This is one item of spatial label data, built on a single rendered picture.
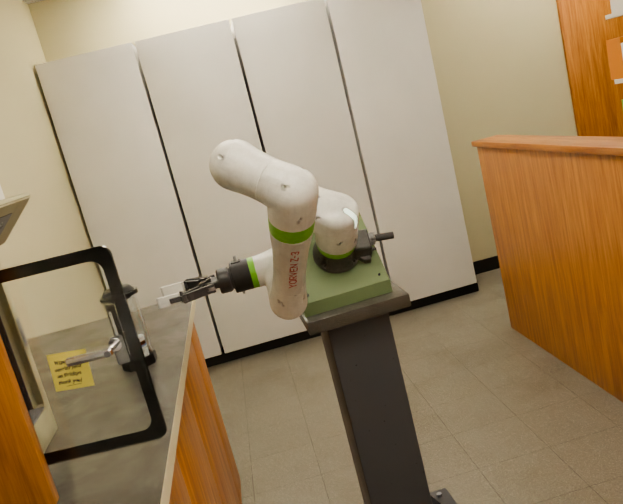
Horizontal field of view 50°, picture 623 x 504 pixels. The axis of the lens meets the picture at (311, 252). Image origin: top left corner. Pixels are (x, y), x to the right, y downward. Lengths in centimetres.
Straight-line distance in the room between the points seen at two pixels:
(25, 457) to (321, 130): 341
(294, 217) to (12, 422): 72
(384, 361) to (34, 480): 113
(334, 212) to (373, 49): 275
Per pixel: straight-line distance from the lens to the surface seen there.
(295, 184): 150
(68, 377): 138
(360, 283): 204
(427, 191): 463
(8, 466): 141
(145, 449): 150
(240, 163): 156
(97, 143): 446
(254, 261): 193
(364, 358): 210
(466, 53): 520
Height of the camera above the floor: 154
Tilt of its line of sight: 12 degrees down
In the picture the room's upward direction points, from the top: 14 degrees counter-clockwise
